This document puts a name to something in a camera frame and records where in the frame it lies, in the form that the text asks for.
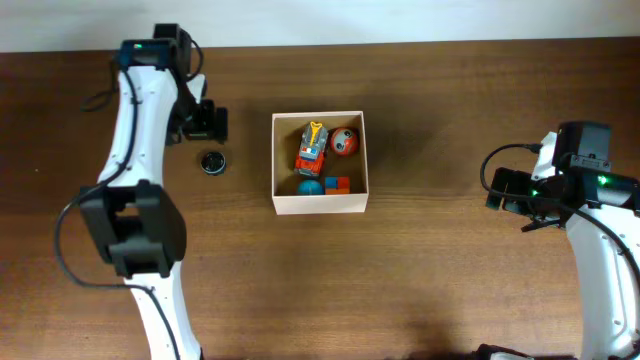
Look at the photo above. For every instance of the red toy fire truck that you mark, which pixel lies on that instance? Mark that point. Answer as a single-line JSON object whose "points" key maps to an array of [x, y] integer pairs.
{"points": [[312, 150]]}

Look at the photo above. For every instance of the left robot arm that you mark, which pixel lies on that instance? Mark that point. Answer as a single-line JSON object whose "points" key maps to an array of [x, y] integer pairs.
{"points": [[136, 228]]}

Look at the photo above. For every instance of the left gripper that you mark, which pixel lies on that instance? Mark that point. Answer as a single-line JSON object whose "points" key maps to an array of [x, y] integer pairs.
{"points": [[215, 128]]}

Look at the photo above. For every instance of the colourful puzzle cube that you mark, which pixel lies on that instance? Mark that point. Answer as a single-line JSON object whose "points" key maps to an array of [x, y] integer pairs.
{"points": [[337, 185]]}

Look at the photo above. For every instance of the blue robot ball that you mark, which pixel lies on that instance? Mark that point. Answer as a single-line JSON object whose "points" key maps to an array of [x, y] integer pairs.
{"points": [[310, 188]]}

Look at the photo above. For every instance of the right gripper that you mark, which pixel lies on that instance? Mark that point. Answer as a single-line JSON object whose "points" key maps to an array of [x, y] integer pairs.
{"points": [[503, 188]]}

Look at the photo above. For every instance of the black round wheel cap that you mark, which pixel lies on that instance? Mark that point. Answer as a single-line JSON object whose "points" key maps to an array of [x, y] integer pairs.
{"points": [[213, 163]]}

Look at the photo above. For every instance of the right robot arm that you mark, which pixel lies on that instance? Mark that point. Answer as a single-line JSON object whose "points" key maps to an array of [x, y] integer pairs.
{"points": [[573, 188]]}

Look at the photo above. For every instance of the pink cardboard box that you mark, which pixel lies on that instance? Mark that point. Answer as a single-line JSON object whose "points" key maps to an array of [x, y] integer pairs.
{"points": [[286, 134]]}

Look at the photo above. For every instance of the red robot ball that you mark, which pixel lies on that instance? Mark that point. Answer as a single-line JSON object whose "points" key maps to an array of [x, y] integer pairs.
{"points": [[344, 141]]}

